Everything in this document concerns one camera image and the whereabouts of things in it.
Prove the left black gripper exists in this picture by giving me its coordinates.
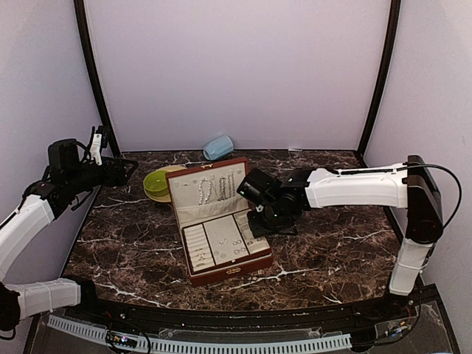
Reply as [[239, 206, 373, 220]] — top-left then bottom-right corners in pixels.
[[66, 156, 138, 195]]

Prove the small red jewelry tray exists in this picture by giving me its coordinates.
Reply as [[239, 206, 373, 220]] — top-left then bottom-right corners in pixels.
[[183, 210, 271, 273]]

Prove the large red jewelry box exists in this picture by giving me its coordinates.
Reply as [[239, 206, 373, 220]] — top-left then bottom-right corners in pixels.
[[166, 157, 274, 286]]

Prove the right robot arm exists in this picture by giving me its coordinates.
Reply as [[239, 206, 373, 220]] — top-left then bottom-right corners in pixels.
[[237, 155, 453, 320]]

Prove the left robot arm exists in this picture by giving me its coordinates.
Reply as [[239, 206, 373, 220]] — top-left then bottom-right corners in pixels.
[[1, 133, 138, 333]]

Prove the light blue faceted cup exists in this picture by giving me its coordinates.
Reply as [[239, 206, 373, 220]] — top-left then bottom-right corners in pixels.
[[203, 135, 234, 161]]

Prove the green bowl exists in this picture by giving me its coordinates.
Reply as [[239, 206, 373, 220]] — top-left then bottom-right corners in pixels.
[[143, 170, 169, 198]]

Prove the beige plate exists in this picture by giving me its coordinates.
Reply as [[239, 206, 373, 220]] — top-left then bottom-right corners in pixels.
[[143, 165, 186, 203]]

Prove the chunky pearl necklace in lid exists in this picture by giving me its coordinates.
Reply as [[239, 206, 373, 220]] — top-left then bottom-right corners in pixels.
[[197, 177, 212, 206]]

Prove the white cable duct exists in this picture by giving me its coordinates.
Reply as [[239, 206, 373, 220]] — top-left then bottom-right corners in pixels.
[[47, 315, 352, 353]]

